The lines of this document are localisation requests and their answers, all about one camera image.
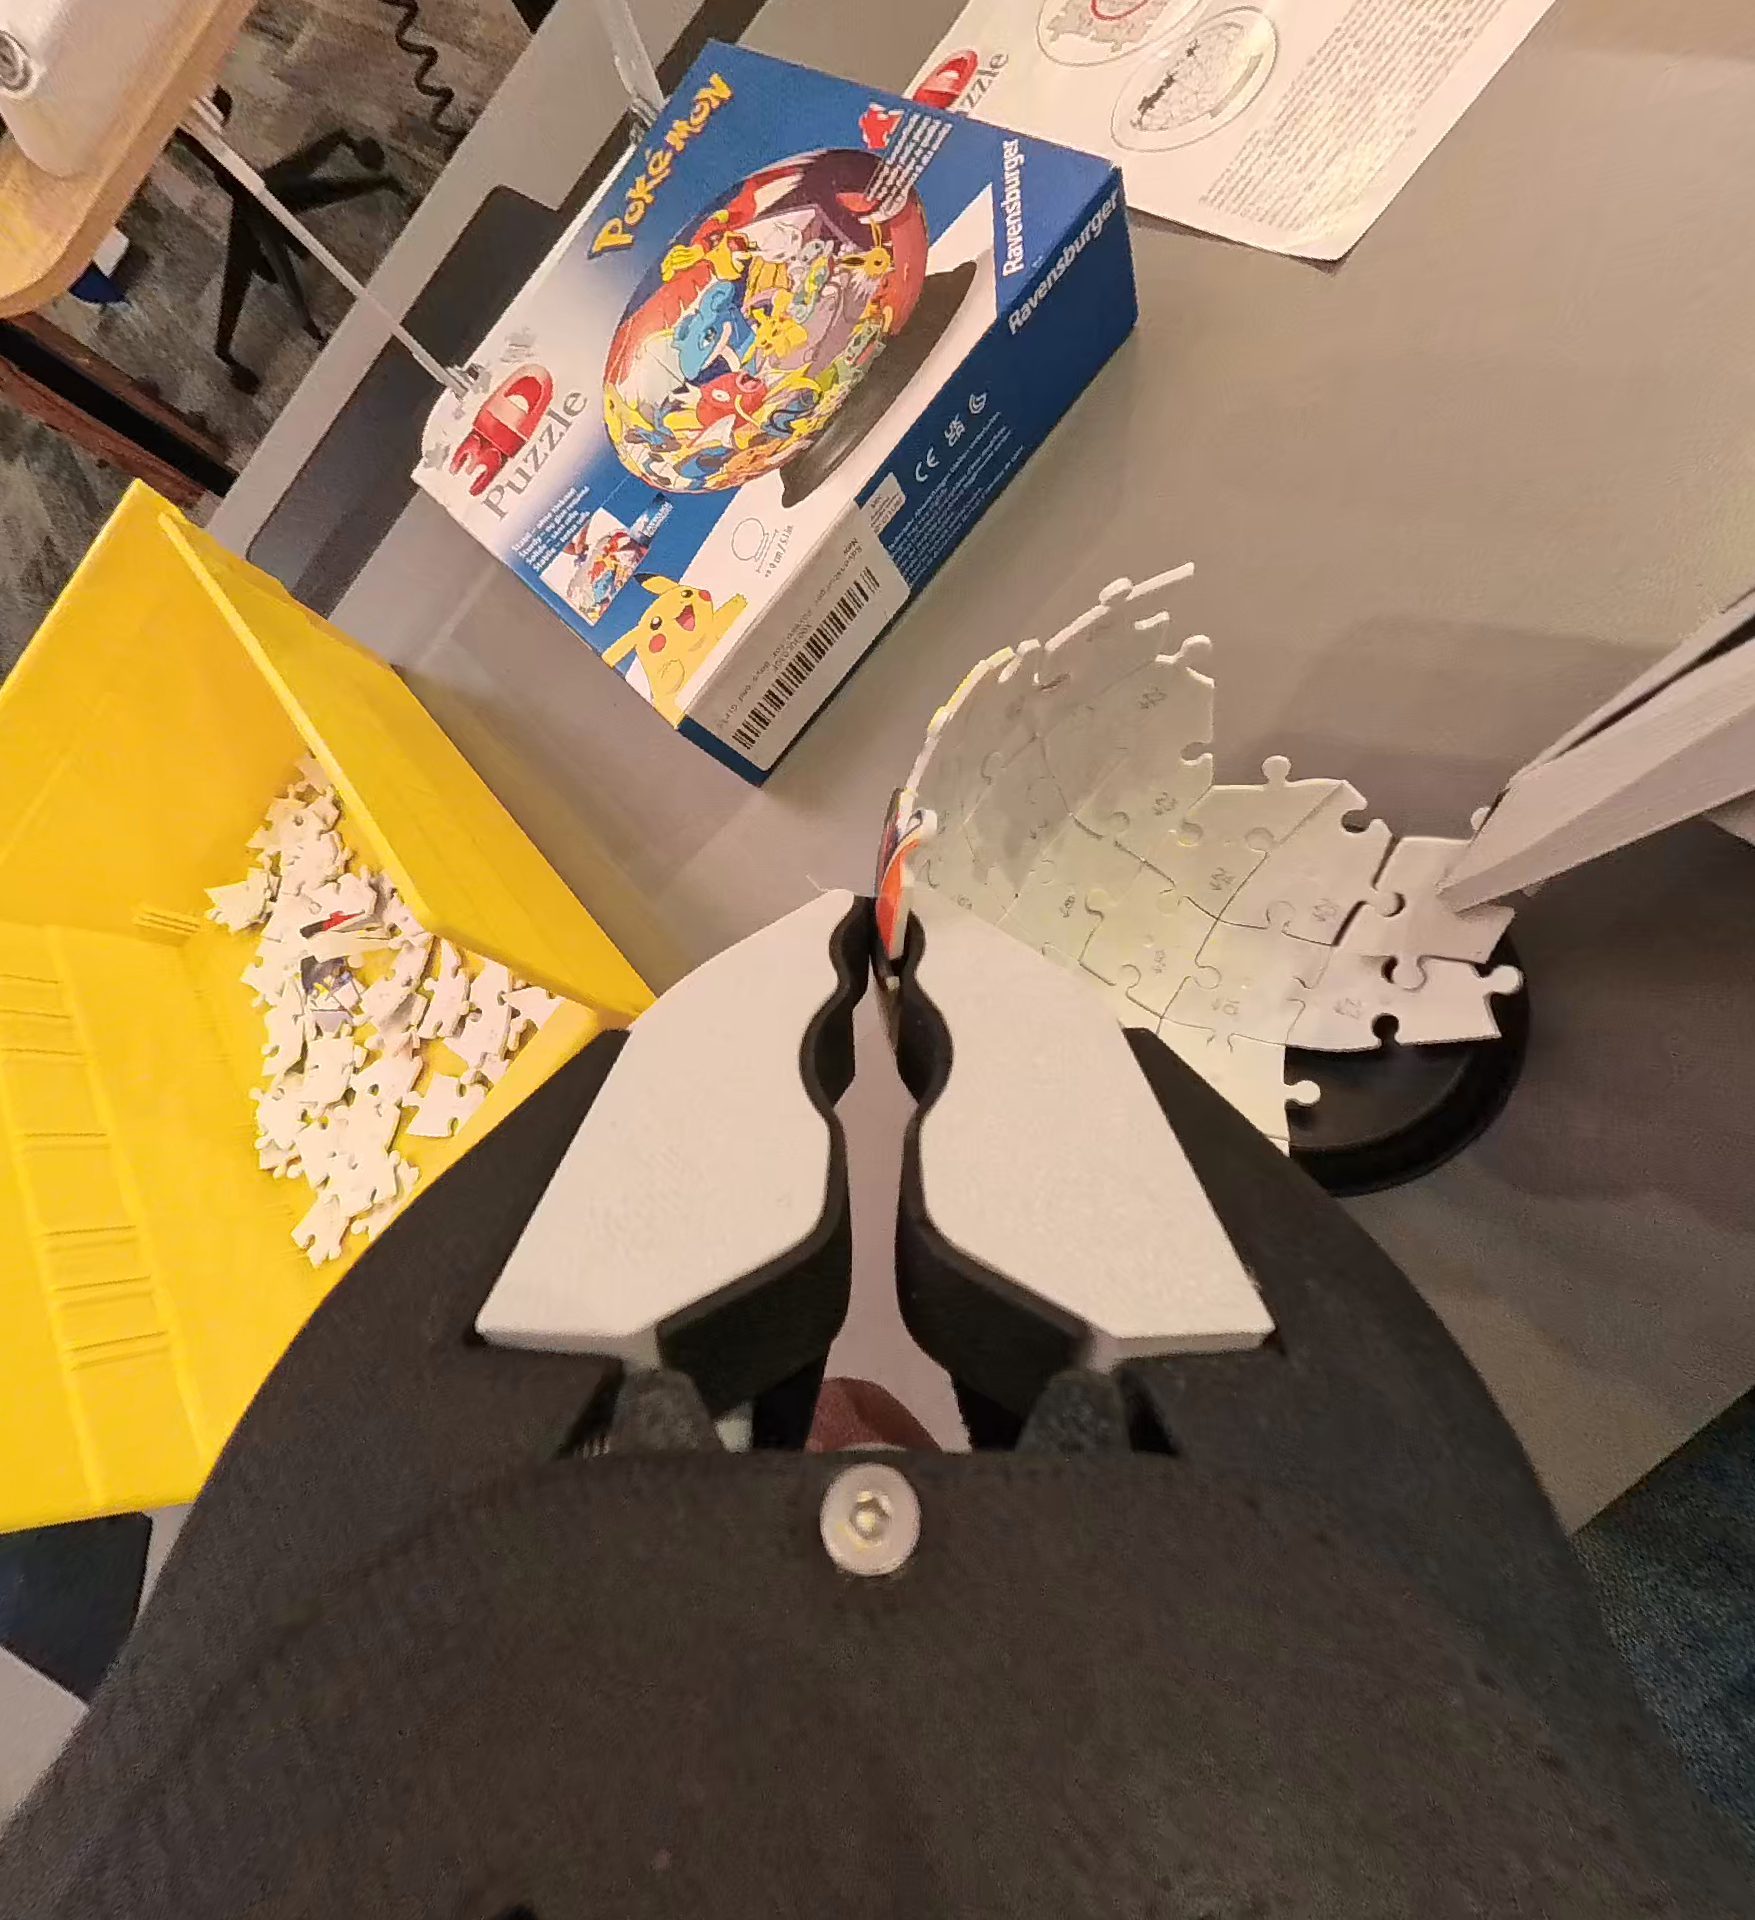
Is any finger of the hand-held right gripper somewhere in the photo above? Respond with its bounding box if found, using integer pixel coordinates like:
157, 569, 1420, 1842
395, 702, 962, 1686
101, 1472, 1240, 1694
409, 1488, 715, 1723
1546, 531, 1755, 754
1434, 634, 1755, 918

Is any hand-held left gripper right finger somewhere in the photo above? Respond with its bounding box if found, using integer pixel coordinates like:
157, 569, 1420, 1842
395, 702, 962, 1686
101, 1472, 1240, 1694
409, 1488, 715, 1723
896, 905, 1276, 1431

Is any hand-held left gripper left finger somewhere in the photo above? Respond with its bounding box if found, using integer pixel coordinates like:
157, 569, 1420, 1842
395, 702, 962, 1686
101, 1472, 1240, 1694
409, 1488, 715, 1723
473, 888, 857, 1413

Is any partly built puzzle ball shell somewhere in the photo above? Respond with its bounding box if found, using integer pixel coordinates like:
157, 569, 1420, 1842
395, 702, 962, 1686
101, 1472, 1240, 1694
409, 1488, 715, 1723
867, 569, 1521, 1154

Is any black round ball stand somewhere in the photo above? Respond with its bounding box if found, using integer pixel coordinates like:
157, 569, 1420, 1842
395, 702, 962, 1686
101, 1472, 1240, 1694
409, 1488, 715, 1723
1268, 931, 1530, 1195

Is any yellow plastic bin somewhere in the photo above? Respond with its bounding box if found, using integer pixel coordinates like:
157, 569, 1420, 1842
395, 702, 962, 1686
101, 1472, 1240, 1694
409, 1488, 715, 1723
0, 476, 657, 1544

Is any pile of loose puzzle pieces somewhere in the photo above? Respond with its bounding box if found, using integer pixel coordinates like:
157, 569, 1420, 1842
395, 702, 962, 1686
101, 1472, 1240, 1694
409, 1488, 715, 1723
204, 754, 563, 1275

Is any blue puzzle box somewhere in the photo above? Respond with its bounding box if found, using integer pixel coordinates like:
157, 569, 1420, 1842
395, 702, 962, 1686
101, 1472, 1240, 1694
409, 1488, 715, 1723
409, 44, 1135, 784

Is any white instruction sheet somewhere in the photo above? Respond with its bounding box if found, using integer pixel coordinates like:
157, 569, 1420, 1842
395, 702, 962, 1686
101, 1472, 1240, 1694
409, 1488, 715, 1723
905, 0, 1562, 259

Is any black office chair base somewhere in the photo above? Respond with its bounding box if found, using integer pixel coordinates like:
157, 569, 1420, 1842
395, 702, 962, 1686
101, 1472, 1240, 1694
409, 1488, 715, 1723
204, 84, 427, 394

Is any light wooden side table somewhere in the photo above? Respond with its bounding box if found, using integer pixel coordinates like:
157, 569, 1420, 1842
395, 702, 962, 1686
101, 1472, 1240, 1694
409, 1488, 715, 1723
0, 0, 270, 330

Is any white instruction sign board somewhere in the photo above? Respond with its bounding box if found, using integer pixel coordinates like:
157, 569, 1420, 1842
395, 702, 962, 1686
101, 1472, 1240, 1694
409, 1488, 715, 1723
0, 0, 157, 173

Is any black coiled cable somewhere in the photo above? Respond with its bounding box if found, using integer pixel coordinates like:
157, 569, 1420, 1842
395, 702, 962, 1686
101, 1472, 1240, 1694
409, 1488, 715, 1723
395, 0, 462, 142

